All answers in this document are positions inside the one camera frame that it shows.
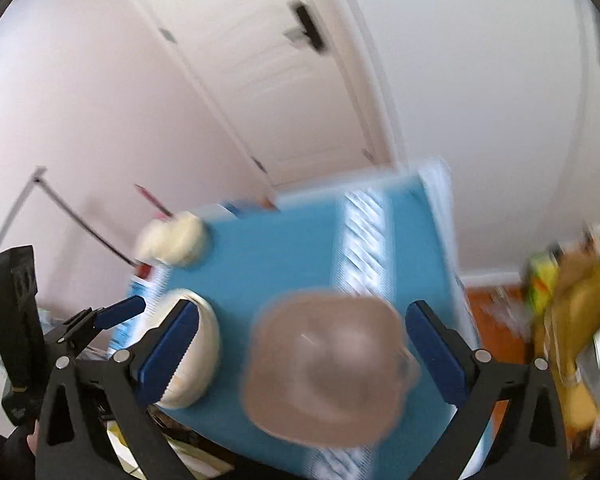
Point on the white plate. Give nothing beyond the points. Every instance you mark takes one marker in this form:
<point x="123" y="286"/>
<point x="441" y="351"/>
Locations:
<point x="207" y="340"/>

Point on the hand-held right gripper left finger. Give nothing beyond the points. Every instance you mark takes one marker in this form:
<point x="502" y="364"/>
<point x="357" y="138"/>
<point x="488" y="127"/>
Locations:
<point x="172" y="350"/>

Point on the white round bowl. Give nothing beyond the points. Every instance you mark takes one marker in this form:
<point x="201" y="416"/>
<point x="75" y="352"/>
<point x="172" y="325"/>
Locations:
<point x="152" y="242"/>

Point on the teal patterned tablecloth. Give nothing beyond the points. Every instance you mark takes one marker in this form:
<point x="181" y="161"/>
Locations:
<point x="290" y="250"/>

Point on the cream round bowl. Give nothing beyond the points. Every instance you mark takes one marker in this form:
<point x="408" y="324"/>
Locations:
<point x="190" y="240"/>

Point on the pink square bowl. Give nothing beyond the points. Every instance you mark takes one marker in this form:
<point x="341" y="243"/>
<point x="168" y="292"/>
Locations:
<point x="330" y="370"/>

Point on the cream plate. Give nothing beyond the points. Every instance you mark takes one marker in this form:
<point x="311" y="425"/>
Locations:
<point x="180" y="400"/>

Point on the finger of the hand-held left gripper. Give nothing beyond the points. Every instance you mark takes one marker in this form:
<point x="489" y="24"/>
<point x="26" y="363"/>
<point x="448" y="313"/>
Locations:
<point x="122" y="310"/>

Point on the white panel door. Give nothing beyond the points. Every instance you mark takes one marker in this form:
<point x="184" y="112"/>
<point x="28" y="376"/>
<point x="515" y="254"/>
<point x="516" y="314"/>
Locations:
<point x="260" y="85"/>

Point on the black clothes rack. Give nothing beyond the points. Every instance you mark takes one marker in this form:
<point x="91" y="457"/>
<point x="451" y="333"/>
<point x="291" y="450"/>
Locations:
<point x="80" y="222"/>

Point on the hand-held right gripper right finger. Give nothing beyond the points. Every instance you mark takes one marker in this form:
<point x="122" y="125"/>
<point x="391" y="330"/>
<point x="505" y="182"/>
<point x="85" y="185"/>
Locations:
<point x="435" y="350"/>

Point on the yellow bag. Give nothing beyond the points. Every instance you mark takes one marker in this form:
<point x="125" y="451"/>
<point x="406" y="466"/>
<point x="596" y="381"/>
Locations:
<point x="580" y="310"/>

